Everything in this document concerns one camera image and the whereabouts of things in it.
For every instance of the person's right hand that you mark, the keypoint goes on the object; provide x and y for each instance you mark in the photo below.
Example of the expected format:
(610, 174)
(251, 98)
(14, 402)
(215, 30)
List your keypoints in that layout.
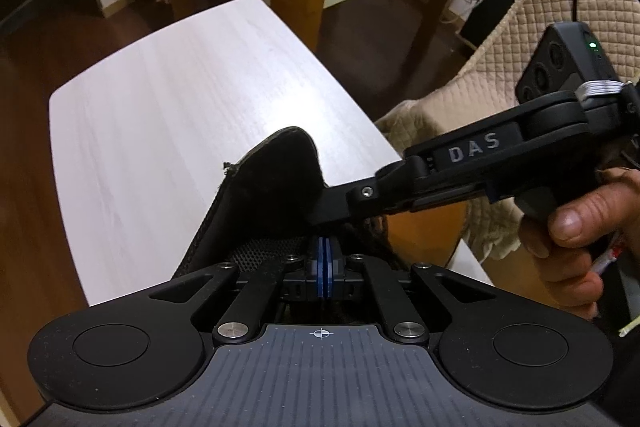
(580, 227)

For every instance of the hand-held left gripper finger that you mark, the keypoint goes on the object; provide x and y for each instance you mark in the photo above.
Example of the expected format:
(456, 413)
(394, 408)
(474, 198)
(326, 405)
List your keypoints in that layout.
(318, 269)
(330, 269)

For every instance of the brown leather boot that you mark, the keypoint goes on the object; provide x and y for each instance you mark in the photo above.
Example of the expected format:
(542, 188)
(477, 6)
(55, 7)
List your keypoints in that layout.
(270, 187)

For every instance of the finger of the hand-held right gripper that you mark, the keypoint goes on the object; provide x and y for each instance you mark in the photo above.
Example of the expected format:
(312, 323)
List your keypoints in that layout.
(340, 203)

